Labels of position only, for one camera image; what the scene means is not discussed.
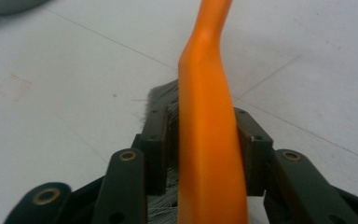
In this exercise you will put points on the orange brush with grey bristles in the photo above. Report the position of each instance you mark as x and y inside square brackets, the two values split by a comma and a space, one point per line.
[209, 140]

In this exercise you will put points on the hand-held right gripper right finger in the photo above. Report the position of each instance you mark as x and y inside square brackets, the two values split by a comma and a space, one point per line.
[256, 155]

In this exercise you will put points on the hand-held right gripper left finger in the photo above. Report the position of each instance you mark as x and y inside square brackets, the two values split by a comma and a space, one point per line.
[156, 149]

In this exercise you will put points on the grey dustpan with orange edge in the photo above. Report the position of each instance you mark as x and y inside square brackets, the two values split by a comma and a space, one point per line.
[9, 6]

